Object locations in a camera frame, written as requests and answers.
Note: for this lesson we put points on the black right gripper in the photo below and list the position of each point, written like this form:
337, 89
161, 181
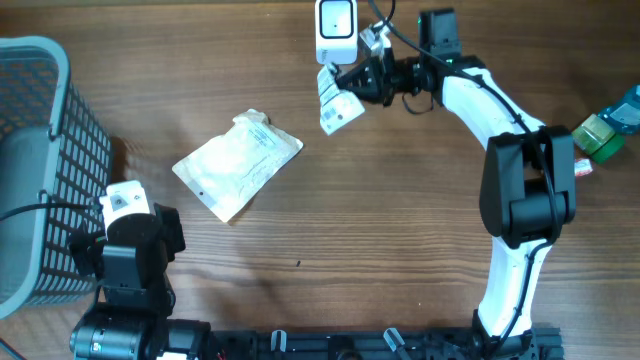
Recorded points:
380, 78

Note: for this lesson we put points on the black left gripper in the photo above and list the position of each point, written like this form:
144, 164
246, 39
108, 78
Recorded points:
172, 230

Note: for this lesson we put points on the dark red snack packet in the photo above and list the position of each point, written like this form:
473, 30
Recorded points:
337, 107

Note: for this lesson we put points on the white snack pouch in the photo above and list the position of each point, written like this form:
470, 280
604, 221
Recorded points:
227, 171

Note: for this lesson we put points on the red Kleenex tissue pack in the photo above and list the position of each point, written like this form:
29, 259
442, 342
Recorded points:
583, 167

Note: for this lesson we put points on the green lidded jar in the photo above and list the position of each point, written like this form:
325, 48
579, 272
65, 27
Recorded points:
597, 139

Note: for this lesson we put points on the teal Listerine mouthwash bottle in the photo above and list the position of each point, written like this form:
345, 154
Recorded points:
624, 115

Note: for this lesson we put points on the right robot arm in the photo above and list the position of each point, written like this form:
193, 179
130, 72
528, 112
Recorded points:
527, 192

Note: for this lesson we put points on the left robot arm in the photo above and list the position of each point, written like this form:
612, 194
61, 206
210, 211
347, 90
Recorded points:
133, 301

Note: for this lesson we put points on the white barcode scanner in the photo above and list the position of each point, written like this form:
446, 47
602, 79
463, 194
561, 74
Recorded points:
336, 31

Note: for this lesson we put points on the grey plastic mesh basket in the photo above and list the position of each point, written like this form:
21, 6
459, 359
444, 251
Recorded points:
56, 160

